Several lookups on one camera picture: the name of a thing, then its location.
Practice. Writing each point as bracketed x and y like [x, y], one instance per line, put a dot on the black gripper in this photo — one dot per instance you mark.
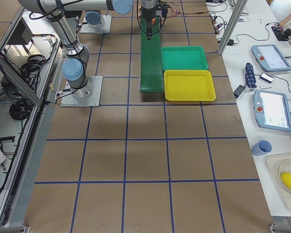
[147, 15]

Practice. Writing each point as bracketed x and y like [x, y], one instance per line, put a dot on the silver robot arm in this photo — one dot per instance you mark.
[96, 21]
[74, 68]

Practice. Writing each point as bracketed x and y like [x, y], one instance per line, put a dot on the green plastic tray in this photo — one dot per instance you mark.
[184, 58]

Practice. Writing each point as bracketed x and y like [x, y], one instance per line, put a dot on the green conveyor belt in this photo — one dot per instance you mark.
[151, 76]

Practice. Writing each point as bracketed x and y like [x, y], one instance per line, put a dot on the yellow plastic tray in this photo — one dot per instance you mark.
[189, 85]

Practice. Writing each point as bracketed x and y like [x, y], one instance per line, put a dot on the black power brick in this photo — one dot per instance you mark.
[238, 91]

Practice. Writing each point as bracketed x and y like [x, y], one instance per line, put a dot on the folded blue plaid umbrella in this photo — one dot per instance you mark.
[250, 79]

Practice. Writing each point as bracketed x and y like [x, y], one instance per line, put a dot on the blue teach pendant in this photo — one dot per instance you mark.
[270, 58]
[271, 110]

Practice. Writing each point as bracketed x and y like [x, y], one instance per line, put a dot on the blue plastic cup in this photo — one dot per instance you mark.
[262, 147]

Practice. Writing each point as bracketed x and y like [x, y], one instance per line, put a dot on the yellow lemon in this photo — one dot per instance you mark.
[286, 179]

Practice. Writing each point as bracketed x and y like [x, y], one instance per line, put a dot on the beige tray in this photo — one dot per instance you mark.
[278, 164]

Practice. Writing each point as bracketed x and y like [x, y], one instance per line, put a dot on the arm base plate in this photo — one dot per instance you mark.
[89, 96]
[102, 27]

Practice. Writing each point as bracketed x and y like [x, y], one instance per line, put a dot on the aluminium frame post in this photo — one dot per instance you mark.
[240, 5]

